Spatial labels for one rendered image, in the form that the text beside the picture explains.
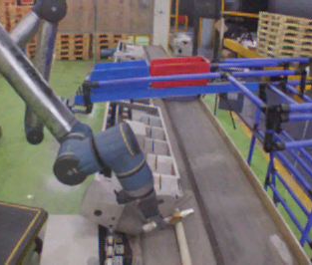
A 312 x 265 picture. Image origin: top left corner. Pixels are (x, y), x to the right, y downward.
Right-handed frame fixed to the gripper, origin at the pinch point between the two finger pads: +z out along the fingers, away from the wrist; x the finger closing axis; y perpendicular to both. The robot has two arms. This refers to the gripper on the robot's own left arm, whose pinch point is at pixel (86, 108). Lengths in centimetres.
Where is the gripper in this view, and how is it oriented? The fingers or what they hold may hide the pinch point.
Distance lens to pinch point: 193.8
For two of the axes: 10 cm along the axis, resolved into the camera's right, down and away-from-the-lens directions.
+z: 9.7, 1.6, 1.5
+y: 2.1, -9.0, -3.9
